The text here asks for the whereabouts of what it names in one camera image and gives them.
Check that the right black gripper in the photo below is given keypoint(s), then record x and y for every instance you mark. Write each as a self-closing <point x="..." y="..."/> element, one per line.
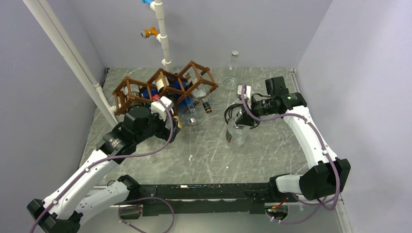
<point x="245" y="118"/>

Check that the clear glass bottle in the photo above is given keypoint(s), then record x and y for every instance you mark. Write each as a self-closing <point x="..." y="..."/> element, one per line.
<point x="231" y="72"/>
<point x="236" y="133"/>

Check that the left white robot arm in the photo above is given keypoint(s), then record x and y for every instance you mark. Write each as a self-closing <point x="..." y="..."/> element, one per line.
<point x="71" y="205"/>

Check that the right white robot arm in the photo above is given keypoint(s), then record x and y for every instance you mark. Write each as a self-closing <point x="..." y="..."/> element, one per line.
<point x="327" y="173"/>

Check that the white pvc pipe stand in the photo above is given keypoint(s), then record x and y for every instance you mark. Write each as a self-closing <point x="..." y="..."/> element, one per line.
<point x="162" y="37"/>

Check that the clear bottle black cap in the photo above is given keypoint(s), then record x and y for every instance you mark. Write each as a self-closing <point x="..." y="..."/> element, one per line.
<point x="201" y="96"/>

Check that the orange pipe fitting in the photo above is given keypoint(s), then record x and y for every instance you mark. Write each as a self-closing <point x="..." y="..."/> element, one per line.
<point x="146" y="33"/>

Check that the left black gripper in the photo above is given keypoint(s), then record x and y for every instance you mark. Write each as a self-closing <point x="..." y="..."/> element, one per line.
<point x="164" y="133"/>

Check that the brown wooden wine rack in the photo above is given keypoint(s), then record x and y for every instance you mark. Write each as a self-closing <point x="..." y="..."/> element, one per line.
<point x="133" y="91"/>

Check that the white diagonal pole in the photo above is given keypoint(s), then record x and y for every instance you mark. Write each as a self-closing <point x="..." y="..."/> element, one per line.
<point x="56" y="32"/>

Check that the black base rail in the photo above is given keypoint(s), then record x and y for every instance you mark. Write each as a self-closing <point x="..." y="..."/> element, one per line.
<point x="252" y="198"/>

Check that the blue labelled clear bottle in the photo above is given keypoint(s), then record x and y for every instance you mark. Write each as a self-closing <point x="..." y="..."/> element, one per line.
<point x="186" y="107"/>

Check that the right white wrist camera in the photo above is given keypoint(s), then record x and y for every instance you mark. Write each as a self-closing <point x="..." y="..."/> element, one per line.
<point x="245" y="92"/>

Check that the dark bottle gold foil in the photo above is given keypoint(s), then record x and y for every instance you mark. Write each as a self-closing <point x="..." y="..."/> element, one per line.
<point x="178" y="122"/>

